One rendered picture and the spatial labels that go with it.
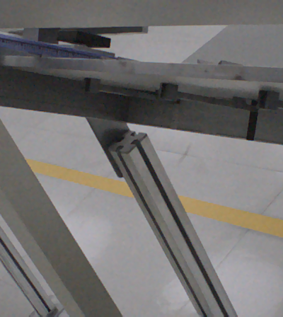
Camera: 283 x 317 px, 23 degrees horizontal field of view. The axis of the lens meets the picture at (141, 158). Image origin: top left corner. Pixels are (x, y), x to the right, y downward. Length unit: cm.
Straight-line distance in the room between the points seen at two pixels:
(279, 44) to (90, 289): 49
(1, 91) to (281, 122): 28
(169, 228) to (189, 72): 47
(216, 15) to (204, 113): 53
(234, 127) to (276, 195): 105
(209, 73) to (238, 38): 64
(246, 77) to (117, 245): 141
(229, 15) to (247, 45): 87
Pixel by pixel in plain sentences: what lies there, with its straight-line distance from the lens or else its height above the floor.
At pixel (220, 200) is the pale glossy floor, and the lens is 182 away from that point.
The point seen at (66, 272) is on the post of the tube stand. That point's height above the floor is 41.
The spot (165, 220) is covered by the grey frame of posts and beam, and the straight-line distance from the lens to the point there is 93.
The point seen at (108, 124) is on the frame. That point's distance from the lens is 90.
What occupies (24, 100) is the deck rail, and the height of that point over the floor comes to 79.
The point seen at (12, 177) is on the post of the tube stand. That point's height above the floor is 60.
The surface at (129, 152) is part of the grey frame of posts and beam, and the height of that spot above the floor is 64.
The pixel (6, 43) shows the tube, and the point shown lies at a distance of 64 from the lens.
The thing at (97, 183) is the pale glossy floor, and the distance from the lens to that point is 214.
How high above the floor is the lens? 105
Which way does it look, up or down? 29 degrees down
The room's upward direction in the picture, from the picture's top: 27 degrees counter-clockwise
